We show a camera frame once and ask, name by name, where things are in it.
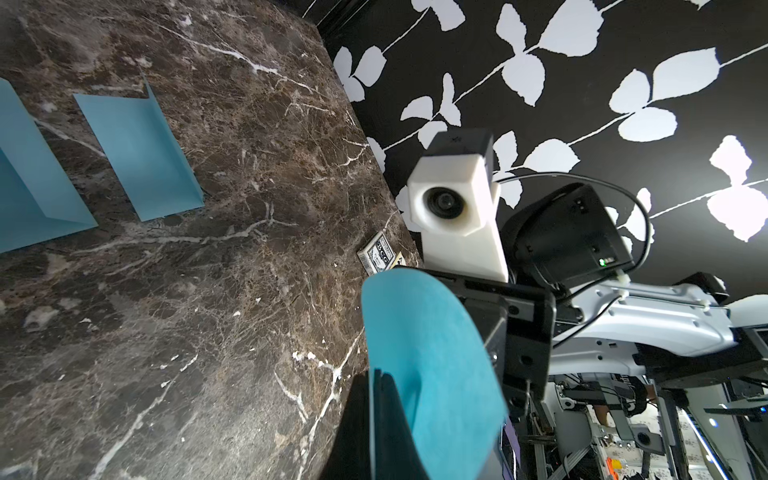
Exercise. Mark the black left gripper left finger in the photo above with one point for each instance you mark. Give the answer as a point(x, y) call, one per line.
point(350, 455)

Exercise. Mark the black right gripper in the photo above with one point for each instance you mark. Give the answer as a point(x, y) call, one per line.
point(516, 325)

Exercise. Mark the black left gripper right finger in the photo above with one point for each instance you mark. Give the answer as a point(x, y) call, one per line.
point(394, 452)

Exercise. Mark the white square paper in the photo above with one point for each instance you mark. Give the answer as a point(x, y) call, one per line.
point(419, 332)

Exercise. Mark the light blue square paper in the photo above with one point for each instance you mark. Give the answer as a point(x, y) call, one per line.
point(144, 154)

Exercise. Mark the pale blue square paper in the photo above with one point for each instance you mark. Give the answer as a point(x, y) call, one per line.
point(38, 200)

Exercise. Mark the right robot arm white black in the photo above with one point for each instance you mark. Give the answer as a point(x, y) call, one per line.
point(550, 291)

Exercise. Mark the yellow red card box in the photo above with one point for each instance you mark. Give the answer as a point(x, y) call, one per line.
point(398, 261)

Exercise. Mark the black playing card box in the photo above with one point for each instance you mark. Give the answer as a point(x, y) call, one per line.
point(377, 255)

